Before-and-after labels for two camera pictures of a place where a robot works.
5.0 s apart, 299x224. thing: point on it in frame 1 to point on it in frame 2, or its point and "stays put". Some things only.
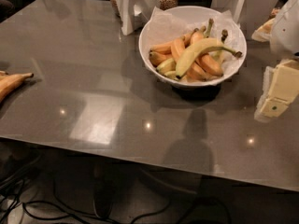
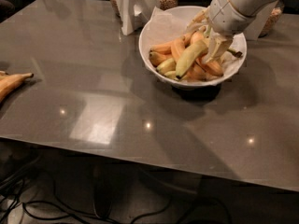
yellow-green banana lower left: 167,67 stays put
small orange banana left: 157,58 stays put
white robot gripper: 286,28 to 228,13
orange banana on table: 9,83 stays put
